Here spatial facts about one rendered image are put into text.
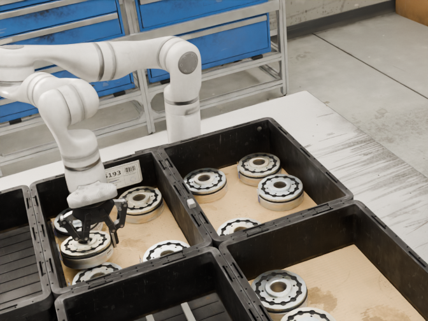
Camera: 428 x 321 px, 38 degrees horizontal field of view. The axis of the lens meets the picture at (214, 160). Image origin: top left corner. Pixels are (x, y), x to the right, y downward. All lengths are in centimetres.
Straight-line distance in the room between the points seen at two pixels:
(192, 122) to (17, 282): 61
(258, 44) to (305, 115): 150
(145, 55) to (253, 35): 193
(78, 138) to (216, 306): 40
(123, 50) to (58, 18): 162
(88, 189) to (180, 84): 51
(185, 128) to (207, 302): 60
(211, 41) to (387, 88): 111
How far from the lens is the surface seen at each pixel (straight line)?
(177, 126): 163
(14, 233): 148
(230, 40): 340
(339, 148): 184
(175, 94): 158
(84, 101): 111
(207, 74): 338
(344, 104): 361
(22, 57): 138
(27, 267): 137
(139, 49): 155
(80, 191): 116
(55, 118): 110
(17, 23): 308
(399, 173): 174
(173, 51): 154
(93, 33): 315
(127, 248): 134
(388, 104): 362
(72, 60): 143
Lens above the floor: 165
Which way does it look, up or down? 32 degrees down
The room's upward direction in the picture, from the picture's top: 7 degrees counter-clockwise
